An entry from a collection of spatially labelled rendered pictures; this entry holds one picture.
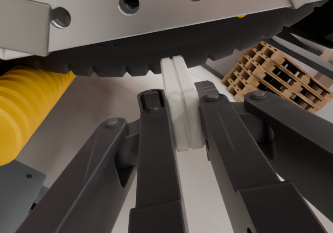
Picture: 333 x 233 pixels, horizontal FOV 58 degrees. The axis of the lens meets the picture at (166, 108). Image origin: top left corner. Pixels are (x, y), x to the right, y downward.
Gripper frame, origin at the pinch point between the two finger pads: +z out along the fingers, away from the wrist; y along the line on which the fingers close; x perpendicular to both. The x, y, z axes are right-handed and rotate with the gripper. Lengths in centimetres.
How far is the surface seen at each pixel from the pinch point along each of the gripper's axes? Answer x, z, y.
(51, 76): -1.2, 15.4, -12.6
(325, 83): -222, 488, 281
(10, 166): -23, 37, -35
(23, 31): 4.8, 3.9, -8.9
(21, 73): 0.3, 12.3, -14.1
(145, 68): -1.5, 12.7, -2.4
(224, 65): -156, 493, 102
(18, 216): -27.3, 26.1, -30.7
